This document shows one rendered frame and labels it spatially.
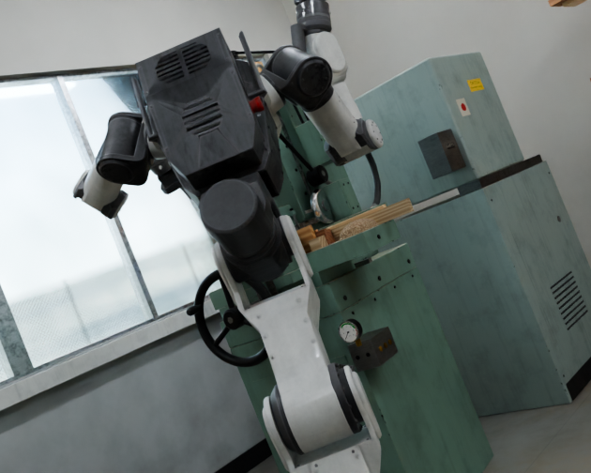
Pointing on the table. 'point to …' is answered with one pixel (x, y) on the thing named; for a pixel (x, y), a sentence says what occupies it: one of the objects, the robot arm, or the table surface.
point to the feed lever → (310, 167)
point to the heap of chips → (356, 227)
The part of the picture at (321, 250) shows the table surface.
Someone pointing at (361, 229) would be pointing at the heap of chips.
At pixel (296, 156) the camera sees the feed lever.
